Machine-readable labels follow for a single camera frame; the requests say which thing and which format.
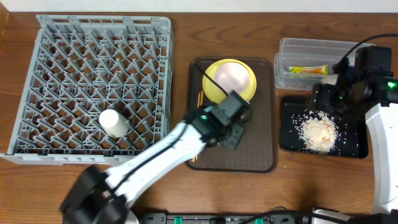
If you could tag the white cup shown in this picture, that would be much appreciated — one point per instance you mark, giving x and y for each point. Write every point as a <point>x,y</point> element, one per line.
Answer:
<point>113,123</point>

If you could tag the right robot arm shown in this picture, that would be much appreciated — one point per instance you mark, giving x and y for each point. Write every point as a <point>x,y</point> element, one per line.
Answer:
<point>369,90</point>

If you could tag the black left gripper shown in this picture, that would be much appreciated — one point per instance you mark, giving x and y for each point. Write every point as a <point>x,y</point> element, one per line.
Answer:
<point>234,142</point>

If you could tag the spilled rice pile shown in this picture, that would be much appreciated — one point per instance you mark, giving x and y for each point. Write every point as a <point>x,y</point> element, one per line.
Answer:
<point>318,131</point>

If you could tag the grey dishwasher rack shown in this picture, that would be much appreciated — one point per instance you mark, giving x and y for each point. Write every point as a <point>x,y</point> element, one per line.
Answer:
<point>81,66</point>

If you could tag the clear plastic waste bin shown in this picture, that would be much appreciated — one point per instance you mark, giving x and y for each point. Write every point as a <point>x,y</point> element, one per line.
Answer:
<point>307,53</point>

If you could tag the black food waste tray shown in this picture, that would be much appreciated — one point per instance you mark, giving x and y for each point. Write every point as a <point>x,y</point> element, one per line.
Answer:
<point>351,135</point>

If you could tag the green orange snack wrapper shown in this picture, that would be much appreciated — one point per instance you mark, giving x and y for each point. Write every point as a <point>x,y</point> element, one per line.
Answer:
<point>318,70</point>

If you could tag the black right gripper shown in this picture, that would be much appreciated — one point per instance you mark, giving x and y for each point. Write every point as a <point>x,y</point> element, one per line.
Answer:
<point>319,98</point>

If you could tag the wooden chopstick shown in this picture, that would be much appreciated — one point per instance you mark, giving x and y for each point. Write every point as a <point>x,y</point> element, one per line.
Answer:
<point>202,96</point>
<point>198,105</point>

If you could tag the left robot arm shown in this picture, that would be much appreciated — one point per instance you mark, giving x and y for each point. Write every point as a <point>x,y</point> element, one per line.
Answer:
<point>107,197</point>

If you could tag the pink bowl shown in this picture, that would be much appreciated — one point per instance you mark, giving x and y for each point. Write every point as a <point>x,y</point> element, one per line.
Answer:
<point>232,76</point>

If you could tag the brown serving tray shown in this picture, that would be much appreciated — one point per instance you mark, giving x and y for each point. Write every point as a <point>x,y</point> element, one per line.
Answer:
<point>257,150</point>

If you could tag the yellow plate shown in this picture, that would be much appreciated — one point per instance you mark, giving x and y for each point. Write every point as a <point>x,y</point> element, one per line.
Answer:
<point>216,95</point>

